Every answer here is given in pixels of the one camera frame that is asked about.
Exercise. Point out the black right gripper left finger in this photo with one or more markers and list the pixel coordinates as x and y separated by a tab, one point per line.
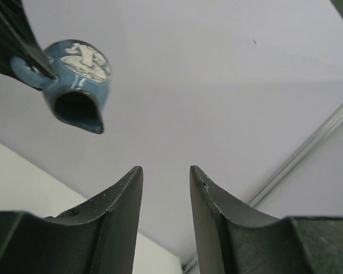
97	236

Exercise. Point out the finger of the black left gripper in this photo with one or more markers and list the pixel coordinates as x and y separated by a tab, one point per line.
18	40

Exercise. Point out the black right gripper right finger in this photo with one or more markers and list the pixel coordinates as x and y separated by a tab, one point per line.
232	237

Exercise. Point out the blue ceramic jug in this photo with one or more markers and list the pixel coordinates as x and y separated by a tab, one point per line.
78	93

